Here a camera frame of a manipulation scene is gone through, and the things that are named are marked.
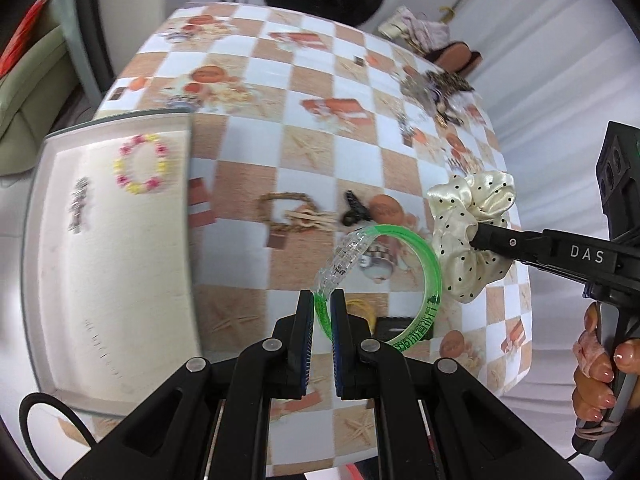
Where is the dark grey post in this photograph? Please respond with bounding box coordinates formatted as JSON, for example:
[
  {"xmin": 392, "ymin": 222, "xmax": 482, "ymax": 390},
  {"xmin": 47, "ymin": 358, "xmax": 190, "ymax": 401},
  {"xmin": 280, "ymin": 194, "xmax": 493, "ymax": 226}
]
[{"xmin": 74, "ymin": 0, "xmax": 119, "ymax": 107}]

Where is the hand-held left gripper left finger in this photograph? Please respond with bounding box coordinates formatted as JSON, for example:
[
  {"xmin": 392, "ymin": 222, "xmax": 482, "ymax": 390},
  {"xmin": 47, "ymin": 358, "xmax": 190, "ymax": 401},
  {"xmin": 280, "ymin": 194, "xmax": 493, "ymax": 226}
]
[{"xmin": 62, "ymin": 290, "xmax": 314, "ymax": 480}]

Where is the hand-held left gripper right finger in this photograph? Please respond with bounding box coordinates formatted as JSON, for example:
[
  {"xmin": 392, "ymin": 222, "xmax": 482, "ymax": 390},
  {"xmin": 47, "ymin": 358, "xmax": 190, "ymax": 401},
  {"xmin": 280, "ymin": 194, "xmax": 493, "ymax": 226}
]
[{"xmin": 330, "ymin": 290, "xmax": 583, "ymax": 480}]

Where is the red object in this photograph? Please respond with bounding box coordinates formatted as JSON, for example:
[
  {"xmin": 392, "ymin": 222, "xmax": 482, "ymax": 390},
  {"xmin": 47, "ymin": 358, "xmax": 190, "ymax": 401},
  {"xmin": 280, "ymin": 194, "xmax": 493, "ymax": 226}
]
[{"xmin": 0, "ymin": 0, "xmax": 52, "ymax": 77}]

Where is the black cable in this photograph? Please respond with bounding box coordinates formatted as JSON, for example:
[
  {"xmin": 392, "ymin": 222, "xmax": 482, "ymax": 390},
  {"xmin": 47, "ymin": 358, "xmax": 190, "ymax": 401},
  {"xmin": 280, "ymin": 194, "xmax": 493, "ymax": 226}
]
[{"xmin": 18, "ymin": 391, "xmax": 97, "ymax": 443}]

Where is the pile of assorted jewelry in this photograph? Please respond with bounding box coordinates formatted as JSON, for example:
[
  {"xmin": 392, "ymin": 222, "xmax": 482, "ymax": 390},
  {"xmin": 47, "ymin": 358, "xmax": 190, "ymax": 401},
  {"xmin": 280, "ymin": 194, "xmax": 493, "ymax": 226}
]
[{"xmin": 399, "ymin": 69, "xmax": 477, "ymax": 131}]

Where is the pale green sofa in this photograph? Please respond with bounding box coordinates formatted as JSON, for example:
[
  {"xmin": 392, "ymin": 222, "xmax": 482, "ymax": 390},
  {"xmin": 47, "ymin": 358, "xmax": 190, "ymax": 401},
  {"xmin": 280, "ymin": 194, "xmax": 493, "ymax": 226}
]
[{"xmin": 0, "ymin": 10, "xmax": 77, "ymax": 177}]

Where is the black claw hair clip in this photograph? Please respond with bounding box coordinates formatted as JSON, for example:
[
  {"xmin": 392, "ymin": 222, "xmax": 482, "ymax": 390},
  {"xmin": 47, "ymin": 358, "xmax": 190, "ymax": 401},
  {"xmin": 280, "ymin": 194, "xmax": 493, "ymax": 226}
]
[{"xmin": 341, "ymin": 189, "xmax": 372, "ymax": 227}]

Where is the braided rope bracelet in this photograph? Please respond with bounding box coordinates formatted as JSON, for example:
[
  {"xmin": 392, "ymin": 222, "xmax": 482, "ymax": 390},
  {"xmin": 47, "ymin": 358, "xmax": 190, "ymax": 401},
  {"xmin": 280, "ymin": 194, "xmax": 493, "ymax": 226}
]
[{"xmin": 256, "ymin": 191, "xmax": 342, "ymax": 234}]

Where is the black comb hair clip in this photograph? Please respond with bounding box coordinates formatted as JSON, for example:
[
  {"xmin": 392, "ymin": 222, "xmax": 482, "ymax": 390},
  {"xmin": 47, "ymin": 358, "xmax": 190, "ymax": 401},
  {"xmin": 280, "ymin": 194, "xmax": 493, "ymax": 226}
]
[{"xmin": 374, "ymin": 316, "xmax": 432, "ymax": 344}]

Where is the silver pendant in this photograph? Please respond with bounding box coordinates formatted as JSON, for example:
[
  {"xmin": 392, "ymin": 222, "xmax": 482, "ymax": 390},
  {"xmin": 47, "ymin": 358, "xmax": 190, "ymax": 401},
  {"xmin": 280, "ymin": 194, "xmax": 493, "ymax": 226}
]
[{"xmin": 396, "ymin": 111, "xmax": 417, "ymax": 147}]

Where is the brown slipper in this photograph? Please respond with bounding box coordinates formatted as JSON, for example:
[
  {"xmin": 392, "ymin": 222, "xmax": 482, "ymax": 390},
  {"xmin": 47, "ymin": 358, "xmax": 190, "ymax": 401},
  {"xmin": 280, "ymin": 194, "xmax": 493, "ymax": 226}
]
[{"xmin": 434, "ymin": 41, "xmax": 482, "ymax": 74}]

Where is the yellow hair tie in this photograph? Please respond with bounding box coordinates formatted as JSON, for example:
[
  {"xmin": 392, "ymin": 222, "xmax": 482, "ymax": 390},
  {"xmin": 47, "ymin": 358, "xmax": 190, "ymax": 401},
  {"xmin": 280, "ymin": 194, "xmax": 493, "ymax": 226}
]
[{"xmin": 346, "ymin": 299, "xmax": 377, "ymax": 332}]

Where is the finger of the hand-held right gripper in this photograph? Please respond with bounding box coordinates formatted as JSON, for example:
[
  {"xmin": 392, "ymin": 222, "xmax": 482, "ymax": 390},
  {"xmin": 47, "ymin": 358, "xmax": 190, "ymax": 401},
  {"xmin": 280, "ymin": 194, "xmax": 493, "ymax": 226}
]
[{"xmin": 470, "ymin": 222, "xmax": 622, "ymax": 287}]

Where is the pink and yellow bead bracelet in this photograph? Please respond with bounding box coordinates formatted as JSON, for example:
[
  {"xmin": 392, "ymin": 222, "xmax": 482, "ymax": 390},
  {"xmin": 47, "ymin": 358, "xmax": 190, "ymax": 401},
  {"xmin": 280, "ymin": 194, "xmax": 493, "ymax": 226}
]
[{"xmin": 114, "ymin": 133, "xmax": 169, "ymax": 196}]

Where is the white jewelry tray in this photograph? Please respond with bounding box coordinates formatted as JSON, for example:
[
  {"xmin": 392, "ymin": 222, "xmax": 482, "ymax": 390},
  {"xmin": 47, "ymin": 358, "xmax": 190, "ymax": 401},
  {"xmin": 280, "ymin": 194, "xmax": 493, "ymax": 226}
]
[{"xmin": 20, "ymin": 109, "xmax": 203, "ymax": 413}]

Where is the pile of light clothes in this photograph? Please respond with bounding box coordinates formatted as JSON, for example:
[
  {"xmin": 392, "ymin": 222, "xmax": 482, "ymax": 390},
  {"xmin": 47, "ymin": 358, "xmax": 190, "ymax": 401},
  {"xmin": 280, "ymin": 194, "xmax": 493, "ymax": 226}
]
[{"xmin": 377, "ymin": 6, "xmax": 452, "ymax": 52}]

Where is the person's right hand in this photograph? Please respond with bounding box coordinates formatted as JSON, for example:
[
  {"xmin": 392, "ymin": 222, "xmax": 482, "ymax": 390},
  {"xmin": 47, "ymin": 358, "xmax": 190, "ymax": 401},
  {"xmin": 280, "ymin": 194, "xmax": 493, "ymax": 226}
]
[{"xmin": 571, "ymin": 301, "xmax": 640, "ymax": 424}]

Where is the green and clear bangle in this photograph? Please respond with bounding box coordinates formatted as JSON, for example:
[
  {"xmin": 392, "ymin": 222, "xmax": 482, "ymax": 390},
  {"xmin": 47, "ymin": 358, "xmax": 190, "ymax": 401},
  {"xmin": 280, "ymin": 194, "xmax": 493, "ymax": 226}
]
[{"xmin": 311, "ymin": 224, "xmax": 444, "ymax": 354}]

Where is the checkered printed tablecloth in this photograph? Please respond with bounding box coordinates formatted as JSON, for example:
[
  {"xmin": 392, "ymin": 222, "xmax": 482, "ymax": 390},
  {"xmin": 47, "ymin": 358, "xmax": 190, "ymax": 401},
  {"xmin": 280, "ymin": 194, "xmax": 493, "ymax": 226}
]
[{"xmin": 57, "ymin": 2, "xmax": 534, "ymax": 480}]

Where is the cream polka dot scrunchie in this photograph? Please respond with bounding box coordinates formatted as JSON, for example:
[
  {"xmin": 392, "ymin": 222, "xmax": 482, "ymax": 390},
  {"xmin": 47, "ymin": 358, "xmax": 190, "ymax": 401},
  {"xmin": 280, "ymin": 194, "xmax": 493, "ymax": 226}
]
[{"xmin": 425, "ymin": 170, "xmax": 517, "ymax": 304}]

